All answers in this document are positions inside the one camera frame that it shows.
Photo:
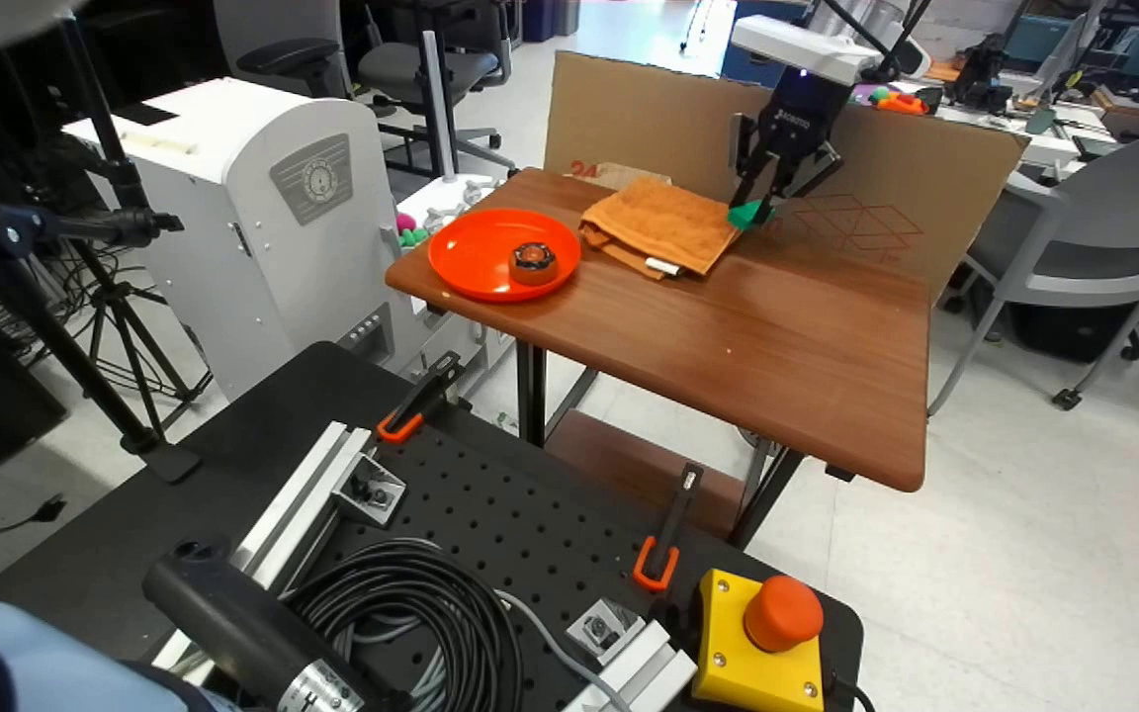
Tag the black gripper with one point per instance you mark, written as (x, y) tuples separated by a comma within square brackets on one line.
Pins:
[(795, 122)]

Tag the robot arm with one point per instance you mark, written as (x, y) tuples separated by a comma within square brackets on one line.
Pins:
[(802, 47)]

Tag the light blue robot base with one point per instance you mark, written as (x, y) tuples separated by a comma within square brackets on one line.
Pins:
[(28, 660)]

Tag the tan folded cloth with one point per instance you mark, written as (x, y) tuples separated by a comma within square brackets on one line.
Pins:
[(670, 222)]

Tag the cardboard panel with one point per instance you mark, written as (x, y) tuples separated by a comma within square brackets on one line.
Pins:
[(650, 122)]

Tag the wooden table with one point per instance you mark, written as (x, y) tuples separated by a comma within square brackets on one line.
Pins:
[(753, 357)]

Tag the small brown bowl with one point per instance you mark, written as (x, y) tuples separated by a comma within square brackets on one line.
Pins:
[(530, 259)]

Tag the orange round plate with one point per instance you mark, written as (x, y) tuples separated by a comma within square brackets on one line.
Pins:
[(475, 252)]

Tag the white box with colourful items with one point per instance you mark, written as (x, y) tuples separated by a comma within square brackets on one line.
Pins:
[(443, 202)]

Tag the grey metal pole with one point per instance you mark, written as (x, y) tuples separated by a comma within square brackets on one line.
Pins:
[(438, 106)]

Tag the grey chair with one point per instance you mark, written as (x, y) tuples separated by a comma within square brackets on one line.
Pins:
[(1109, 222)]

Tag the black office chair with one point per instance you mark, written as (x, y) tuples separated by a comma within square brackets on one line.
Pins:
[(424, 61)]

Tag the orange black clamp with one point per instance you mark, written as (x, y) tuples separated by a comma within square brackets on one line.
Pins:
[(667, 540), (413, 400)]

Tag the black perforated mounting board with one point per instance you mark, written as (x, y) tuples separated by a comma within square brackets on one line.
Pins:
[(504, 490)]

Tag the yellow emergency stop button box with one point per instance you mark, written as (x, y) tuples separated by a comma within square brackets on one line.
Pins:
[(744, 660)]

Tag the white machine cabinet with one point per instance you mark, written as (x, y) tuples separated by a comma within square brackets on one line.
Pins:
[(237, 222)]

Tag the black tripod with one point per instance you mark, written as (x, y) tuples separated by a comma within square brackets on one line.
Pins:
[(57, 233)]

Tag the short aluminium rail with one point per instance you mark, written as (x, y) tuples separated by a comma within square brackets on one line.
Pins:
[(642, 673)]

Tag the long aluminium rail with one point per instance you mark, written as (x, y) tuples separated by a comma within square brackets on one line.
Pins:
[(297, 510)]

